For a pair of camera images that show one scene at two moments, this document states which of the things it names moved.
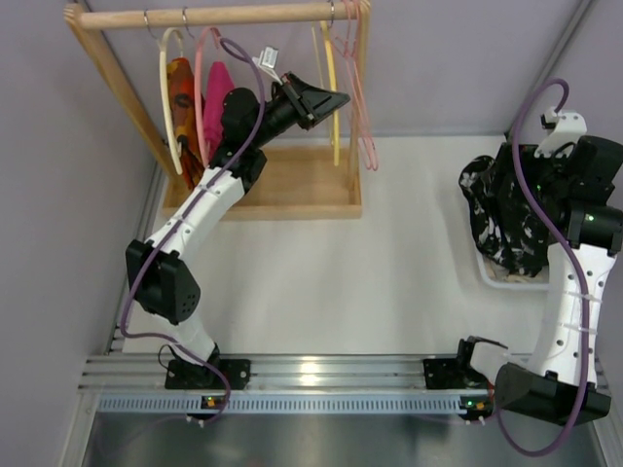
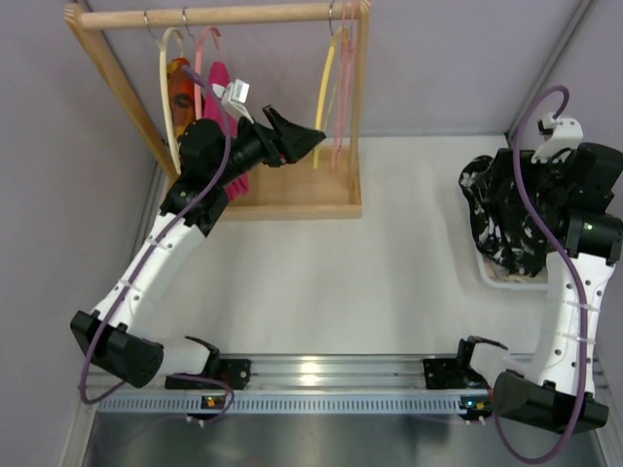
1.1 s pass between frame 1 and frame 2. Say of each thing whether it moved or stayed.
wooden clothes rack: stayed
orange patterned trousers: stayed
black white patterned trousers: stayed
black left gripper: moved
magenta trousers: stayed
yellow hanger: moved
